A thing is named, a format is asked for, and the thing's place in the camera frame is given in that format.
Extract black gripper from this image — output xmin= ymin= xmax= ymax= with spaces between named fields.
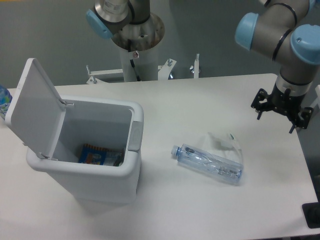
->
xmin=251 ymin=84 xmax=314 ymax=134

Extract clear plastic wrapper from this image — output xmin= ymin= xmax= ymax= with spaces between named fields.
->
xmin=201 ymin=132 xmax=244 ymax=165

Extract clear plastic water bottle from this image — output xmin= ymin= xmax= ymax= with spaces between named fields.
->
xmin=171 ymin=144 xmax=244 ymax=184

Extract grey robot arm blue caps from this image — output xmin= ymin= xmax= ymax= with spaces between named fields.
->
xmin=85 ymin=0 xmax=320 ymax=129

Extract white plastic trash can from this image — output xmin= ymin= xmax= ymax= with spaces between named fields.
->
xmin=26 ymin=95 xmax=144 ymax=204

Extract white trash can lid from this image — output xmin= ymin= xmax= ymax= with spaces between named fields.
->
xmin=5 ymin=58 xmax=74 ymax=159

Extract black object table edge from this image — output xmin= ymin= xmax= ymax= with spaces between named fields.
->
xmin=302 ymin=202 xmax=320 ymax=229

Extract round metal base flange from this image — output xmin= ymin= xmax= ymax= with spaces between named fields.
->
xmin=111 ymin=13 xmax=165 ymax=52

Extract blue orange snack packet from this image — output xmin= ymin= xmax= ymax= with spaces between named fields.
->
xmin=78 ymin=143 xmax=112 ymax=165

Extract blue labelled bottle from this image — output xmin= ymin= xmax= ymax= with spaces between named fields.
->
xmin=0 ymin=85 xmax=13 ymax=120

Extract white metal frame bracket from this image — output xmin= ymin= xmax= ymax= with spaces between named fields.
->
xmin=85 ymin=53 xmax=202 ymax=85

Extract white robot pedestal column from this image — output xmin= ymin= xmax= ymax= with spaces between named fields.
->
xmin=119 ymin=47 xmax=159 ymax=78

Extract black cable on pedestal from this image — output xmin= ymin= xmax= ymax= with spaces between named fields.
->
xmin=127 ymin=39 xmax=142 ymax=82

